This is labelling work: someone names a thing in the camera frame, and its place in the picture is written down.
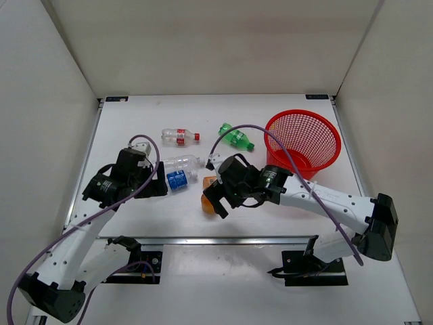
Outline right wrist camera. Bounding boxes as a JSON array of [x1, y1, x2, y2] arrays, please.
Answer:
[[206, 153, 227, 171]]

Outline red mesh plastic bin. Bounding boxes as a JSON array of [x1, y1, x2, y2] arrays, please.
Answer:
[[264, 110, 342, 180]]

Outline orange bottle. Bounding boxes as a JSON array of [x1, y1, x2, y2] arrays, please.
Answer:
[[202, 176, 217, 190], [201, 194, 215, 215]]

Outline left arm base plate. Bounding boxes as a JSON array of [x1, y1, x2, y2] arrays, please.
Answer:
[[104, 245, 163, 285]]

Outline right corner dark label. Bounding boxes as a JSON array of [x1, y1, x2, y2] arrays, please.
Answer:
[[305, 94, 329, 100]]

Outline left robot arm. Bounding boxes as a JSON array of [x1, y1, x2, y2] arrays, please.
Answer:
[[18, 146, 168, 324]]

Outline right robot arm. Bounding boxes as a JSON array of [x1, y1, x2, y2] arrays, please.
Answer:
[[203, 154, 398, 271]]

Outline blue label clear bottle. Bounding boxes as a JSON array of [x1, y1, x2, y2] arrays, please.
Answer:
[[166, 170, 198, 193]]

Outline red label clear bottle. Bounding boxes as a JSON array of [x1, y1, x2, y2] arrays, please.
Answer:
[[161, 128, 200, 146]]

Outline left corner dark label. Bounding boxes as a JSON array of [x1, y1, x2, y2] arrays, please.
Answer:
[[105, 96, 129, 102]]

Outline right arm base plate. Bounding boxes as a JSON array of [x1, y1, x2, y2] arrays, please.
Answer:
[[268, 251, 348, 287]]

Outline aluminium table edge rail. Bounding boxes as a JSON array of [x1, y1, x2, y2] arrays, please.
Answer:
[[96, 236, 319, 246]]

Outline green plastic bottle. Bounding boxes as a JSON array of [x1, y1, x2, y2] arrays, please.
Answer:
[[222, 129, 254, 152]]

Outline corner dark label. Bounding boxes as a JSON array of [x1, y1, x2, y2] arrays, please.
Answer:
[[305, 94, 329, 100], [105, 96, 129, 102]]

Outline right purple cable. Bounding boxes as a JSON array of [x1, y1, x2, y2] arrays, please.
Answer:
[[208, 124, 365, 267]]

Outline clear unlabelled plastic bottle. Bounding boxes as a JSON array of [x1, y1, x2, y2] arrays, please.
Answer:
[[162, 154, 206, 173]]

